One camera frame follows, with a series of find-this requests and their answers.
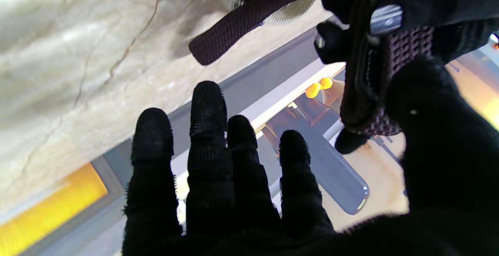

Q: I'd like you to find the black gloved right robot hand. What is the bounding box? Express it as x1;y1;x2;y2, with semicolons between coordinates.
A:
122;55;499;256

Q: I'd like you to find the olive canvas belt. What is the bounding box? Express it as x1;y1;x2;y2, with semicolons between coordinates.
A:
218;0;320;26

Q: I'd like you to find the dark brown woven belt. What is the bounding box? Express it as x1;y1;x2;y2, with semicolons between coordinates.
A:
188;0;435;136

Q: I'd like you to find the grey kitchen counter wood top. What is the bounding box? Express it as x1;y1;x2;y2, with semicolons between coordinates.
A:
0;26;499;256

